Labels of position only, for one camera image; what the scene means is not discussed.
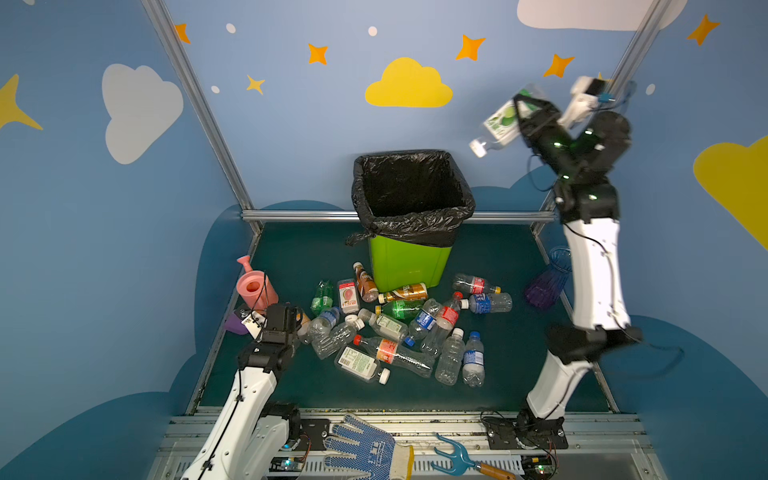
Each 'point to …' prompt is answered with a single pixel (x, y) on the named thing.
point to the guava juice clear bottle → (349, 296)
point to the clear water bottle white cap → (452, 355)
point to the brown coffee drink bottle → (365, 283)
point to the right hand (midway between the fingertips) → (521, 96)
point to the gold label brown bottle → (412, 292)
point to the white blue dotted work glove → (377, 453)
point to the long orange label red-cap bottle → (392, 352)
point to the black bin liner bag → (415, 198)
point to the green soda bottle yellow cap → (402, 309)
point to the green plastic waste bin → (396, 264)
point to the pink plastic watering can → (255, 288)
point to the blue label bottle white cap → (483, 303)
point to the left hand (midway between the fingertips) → (278, 327)
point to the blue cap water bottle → (424, 321)
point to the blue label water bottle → (473, 370)
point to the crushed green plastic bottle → (323, 299)
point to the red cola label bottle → (437, 333)
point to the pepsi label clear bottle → (318, 326)
